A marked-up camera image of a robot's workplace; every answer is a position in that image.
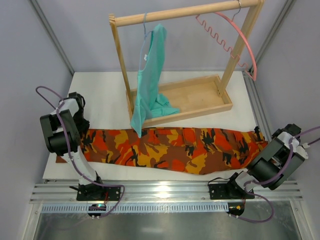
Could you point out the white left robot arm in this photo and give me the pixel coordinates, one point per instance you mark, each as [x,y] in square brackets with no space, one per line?
[62,130]

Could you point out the orange camouflage trousers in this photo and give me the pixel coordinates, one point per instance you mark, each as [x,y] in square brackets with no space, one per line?
[198,151]

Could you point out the teal t-shirt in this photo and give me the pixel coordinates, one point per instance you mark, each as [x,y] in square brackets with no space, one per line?
[149,103]

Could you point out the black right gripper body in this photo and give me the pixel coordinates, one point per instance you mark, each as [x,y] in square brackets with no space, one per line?
[258,132]

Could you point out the wooden clothes rack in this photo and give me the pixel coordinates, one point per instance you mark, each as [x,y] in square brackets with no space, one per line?
[200,96]

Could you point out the aluminium rail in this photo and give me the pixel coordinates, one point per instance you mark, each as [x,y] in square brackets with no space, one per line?
[59,191]
[260,114]

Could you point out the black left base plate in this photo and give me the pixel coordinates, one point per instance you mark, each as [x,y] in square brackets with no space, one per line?
[92,192]

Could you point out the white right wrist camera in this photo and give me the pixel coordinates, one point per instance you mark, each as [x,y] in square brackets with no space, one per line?
[301,148]

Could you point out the aluminium front rail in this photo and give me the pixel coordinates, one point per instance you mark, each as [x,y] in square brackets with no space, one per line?
[59,191]

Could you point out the aluminium right side rail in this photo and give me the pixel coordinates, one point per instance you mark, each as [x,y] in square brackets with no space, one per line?
[260,114]

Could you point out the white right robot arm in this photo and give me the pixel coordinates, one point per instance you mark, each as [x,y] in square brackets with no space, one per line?
[277,161]

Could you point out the slotted cable duct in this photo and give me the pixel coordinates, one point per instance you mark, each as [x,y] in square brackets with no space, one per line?
[147,207]

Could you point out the controller board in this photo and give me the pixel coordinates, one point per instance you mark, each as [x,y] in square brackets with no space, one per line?
[235,210]
[96,210]

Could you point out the left controller board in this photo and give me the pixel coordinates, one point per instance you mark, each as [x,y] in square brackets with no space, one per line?
[96,210]

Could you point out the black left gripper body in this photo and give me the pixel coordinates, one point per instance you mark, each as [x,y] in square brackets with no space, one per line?
[83,124]

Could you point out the blue wire hanger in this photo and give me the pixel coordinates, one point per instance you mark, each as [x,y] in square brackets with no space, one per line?
[145,35]

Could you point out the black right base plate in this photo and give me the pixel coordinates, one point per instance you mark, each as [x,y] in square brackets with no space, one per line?
[220,191]

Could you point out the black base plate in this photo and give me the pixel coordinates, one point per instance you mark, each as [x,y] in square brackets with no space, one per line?
[92,192]
[220,191]

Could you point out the right controller board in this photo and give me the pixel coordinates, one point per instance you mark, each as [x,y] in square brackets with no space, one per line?
[235,210]

